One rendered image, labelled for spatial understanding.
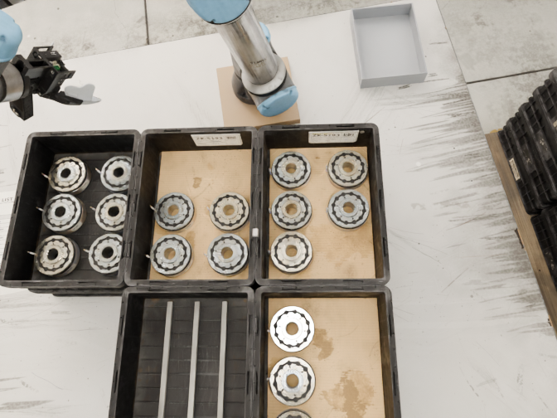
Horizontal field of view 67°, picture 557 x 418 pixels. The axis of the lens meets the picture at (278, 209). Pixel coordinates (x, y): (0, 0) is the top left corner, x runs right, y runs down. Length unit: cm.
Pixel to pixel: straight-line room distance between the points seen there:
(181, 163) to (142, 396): 59
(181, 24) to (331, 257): 185
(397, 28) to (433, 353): 102
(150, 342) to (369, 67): 104
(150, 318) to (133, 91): 76
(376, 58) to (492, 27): 125
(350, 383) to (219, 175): 61
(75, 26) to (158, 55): 131
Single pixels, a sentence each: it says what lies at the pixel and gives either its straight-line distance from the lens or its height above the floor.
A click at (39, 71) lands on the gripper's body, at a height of 119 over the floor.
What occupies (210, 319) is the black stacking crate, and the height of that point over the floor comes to 83.
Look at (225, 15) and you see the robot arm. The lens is 84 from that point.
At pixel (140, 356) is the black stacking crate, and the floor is 83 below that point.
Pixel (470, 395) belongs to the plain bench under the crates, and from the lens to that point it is 125.
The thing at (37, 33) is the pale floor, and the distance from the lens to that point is 291.
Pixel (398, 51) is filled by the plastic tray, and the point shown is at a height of 70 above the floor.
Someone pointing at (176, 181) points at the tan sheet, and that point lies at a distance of 117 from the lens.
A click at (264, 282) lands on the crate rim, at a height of 93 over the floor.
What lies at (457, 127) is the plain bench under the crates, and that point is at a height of 70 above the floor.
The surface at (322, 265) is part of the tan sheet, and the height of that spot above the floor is 83.
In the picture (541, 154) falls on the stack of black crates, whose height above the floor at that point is 38.
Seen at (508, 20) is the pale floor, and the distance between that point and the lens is 271.
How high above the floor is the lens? 187
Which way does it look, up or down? 72 degrees down
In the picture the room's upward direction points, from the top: 11 degrees counter-clockwise
